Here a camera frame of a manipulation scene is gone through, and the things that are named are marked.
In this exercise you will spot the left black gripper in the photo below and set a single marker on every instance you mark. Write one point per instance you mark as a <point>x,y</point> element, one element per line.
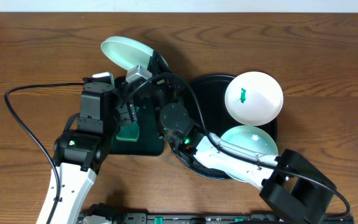
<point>127,112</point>

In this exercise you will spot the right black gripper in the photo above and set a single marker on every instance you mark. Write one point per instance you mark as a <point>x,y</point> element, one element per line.
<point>160,66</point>

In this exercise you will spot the green sponge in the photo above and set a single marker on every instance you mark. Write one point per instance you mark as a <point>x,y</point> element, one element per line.
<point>129,128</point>

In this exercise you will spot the mint green plate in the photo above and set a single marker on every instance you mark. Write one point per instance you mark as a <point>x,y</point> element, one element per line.
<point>126,52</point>
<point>255,139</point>

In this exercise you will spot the mint green plate front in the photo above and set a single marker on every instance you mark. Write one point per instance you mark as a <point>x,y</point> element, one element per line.
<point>255,139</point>

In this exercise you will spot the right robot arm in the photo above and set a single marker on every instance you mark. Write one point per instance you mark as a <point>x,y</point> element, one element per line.
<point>289,184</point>

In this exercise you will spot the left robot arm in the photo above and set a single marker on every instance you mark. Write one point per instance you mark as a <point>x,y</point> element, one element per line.
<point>77,161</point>

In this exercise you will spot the black rectangular tray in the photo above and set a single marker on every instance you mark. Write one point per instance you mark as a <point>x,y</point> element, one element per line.
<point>149,142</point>

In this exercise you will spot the black round tray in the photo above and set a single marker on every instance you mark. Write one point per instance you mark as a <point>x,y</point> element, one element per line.
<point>210,91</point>

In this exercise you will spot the white pink plate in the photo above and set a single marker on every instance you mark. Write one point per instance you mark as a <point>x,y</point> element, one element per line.
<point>254,98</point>

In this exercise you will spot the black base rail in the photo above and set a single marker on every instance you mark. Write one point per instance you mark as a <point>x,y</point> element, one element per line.
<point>142,218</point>

